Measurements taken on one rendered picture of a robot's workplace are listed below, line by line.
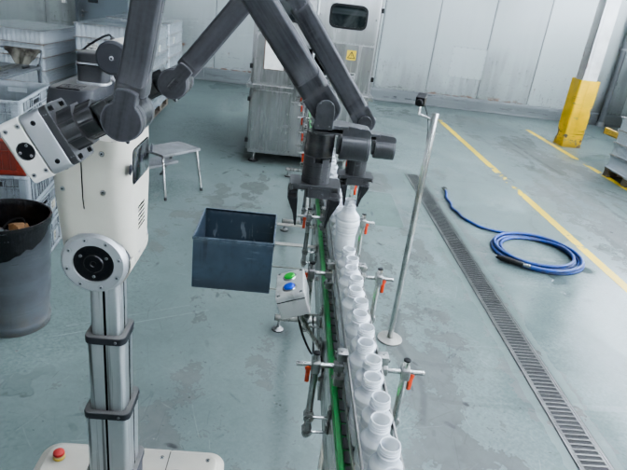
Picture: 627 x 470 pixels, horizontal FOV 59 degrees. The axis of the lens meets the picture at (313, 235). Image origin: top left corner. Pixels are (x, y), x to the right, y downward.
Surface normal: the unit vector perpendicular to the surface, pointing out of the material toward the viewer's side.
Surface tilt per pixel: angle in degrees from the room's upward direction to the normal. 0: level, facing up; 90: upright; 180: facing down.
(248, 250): 90
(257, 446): 0
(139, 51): 92
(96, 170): 90
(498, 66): 90
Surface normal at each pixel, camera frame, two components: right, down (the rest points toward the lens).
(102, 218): 0.00, 0.57
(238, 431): 0.11, -0.91
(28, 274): 0.78, 0.38
